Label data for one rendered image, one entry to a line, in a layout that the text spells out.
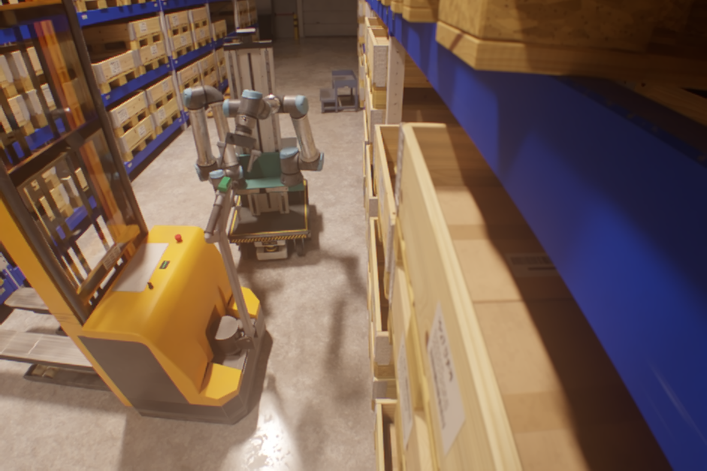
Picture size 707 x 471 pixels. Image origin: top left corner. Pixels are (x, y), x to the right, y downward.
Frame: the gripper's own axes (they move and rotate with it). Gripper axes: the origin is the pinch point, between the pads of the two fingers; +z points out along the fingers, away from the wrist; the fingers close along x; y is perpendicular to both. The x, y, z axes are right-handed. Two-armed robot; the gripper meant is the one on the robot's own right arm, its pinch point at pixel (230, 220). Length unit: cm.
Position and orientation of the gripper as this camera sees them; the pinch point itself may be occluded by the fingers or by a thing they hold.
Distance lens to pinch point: 247.2
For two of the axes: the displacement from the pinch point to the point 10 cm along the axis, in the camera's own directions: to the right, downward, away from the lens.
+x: -9.5, 2.6, -1.8
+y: -2.2, -1.6, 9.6
